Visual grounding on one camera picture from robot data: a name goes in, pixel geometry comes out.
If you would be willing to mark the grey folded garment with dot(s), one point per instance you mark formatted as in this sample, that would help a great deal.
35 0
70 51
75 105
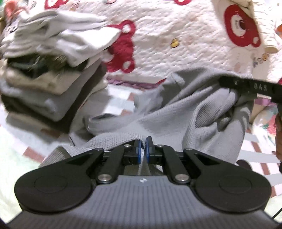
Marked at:
46 103

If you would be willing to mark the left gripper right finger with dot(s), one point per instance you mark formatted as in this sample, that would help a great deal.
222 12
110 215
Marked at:
168 159

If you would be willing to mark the grey waffle knit garment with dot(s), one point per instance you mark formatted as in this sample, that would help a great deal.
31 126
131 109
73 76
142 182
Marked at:
189 110

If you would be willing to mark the dark brown folded garment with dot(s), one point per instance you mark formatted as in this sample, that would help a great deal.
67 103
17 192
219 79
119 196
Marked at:
14 105

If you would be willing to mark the white folded garment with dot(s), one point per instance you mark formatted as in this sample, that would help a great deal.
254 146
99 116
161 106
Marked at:
75 35

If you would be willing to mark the cream folded garment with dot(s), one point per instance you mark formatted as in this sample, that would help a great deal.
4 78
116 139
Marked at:
26 119

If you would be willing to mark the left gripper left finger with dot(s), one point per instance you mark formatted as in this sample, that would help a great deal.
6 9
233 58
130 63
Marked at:
115 161

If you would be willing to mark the beige folded garment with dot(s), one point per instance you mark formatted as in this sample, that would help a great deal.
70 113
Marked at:
52 82

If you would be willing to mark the checkered cartoon floor mat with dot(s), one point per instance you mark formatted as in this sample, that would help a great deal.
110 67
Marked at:
27 140

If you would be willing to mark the black folded garment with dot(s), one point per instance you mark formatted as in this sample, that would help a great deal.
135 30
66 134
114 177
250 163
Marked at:
34 65

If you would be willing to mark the white quilt with red bears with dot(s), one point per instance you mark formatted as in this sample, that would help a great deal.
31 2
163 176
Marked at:
158 37

